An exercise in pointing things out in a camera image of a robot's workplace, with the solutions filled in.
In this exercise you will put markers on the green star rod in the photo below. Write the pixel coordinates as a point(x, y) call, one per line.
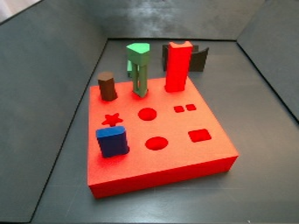
point(129, 68)

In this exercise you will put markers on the black curved fixture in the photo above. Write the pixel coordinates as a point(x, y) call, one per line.
point(197, 58)

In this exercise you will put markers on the red shape sorter base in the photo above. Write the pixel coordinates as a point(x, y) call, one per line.
point(173, 135)

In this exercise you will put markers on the blue peg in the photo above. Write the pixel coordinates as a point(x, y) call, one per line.
point(112, 141)

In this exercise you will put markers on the brown hexagonal peg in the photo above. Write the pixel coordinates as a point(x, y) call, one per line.
point(106, 89)

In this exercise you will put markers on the dark green slotted peg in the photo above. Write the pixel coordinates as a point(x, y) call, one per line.
point(137, 55)

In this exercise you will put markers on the tall red peg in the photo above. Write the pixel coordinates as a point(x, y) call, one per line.
point(177, 66)

